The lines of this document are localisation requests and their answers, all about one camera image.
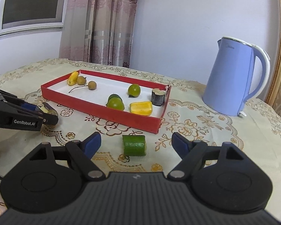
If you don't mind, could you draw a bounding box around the dark sugarcane piece cut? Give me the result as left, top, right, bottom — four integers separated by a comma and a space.
35, 102, 58, 116

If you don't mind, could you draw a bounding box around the green cucumber piece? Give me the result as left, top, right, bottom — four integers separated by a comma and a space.
106, 94, 122, 106
122, 135, 147, 156

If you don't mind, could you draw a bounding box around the yellow fruit piece small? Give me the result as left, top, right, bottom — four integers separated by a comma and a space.
67, 71, 79, 86

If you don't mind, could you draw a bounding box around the brown longan fruit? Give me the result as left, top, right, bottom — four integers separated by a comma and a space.
76, 76, 87, 86

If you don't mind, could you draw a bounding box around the brown longan with stem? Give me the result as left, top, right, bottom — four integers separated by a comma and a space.
68, 81, 97, 93

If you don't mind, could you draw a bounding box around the green round fruit near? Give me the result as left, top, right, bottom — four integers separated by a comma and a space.
107, 97, 125, 111

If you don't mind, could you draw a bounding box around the green round fruit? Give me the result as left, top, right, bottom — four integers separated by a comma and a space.
128, 84, 141, 98
107, 97, 125, 111

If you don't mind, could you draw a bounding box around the green cucumber piece in tray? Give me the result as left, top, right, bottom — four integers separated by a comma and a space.
106, 94, 122, 106

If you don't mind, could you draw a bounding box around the yellow fruit piece large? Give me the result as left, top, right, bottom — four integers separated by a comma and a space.
130, 101, 153, 116

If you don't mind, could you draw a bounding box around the dark sugarcane stump piece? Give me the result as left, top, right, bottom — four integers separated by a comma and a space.
151, 88, 165, 106

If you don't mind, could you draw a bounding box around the red shallow tray box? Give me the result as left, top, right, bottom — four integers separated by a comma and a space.
41, 69, 171, 134

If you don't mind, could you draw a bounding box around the embroidered cream tablecloth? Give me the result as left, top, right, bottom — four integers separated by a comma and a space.
0, 59, 281, 220

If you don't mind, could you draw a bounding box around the blue electric kettle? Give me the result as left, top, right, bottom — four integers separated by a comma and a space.
203, 37, 270, 117

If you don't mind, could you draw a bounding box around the green round fruit far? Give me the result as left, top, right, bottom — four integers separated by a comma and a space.
128, 84, 141, 98

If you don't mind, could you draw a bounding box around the beige floral curtain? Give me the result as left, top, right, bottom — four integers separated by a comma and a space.
59, 0, 138, 68

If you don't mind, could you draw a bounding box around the window with white frame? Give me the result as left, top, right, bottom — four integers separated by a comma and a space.
0, 0, 65, 35

